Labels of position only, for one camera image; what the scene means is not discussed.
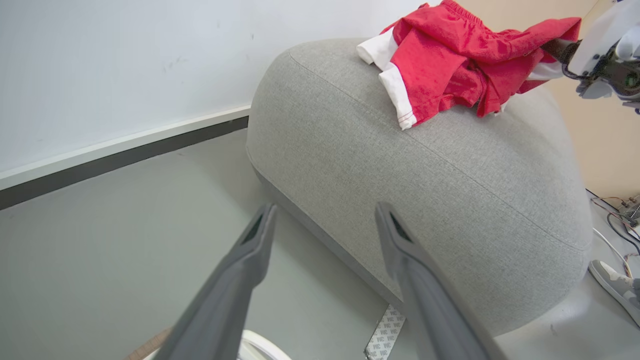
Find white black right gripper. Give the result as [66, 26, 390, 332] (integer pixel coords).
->
[541, 0, 640, 115]

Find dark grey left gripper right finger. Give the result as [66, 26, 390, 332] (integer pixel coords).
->
[375, 201, 509, 360]

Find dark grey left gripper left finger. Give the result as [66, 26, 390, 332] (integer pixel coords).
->
[152, 202, 278, 360]

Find red and white garment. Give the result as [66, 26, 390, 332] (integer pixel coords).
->
[356, 0, 583, 131]

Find cream perforated plastic laundry basket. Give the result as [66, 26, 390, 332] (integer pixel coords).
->
[125, 327, 293, 360]

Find printed white tape strip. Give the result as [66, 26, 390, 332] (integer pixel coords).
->
[363, 303, 407, 360]

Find grey white sneaker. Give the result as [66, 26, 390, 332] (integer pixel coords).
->
[587, 259, 640, 328]

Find white and black wall baseboard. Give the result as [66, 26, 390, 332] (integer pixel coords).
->
[0, 104, 251, 211]

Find cables and electronics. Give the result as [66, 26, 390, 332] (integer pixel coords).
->
[585, 188, 640, 257]

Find thin white floor cable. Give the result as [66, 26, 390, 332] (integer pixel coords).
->
[592, 227, 634, 279]

